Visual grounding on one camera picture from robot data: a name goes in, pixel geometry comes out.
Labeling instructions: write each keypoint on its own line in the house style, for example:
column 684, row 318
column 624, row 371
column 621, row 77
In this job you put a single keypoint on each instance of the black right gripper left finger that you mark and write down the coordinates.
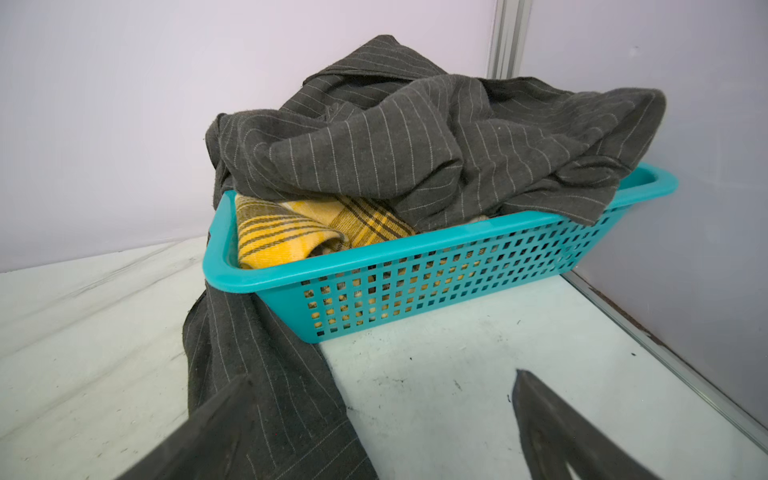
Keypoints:
column 209, row 444

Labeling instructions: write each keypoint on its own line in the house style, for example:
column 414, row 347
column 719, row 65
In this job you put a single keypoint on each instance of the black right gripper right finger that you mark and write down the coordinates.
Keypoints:
column 559, row 443

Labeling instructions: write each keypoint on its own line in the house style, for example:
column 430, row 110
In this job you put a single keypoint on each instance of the dark grey pinstriped shirt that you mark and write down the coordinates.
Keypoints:
column 437, row 150

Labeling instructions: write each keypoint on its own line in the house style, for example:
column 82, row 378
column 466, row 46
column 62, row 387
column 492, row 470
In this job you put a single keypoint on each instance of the teal plastic basket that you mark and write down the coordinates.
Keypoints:
column 330, row 296

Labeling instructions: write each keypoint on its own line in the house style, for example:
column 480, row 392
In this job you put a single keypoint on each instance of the yellow plaid shirt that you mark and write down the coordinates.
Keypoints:
column 270, row 234

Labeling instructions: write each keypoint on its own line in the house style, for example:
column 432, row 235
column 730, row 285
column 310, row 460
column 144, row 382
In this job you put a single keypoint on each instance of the aluminium frame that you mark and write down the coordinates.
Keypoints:
column 688, row 275

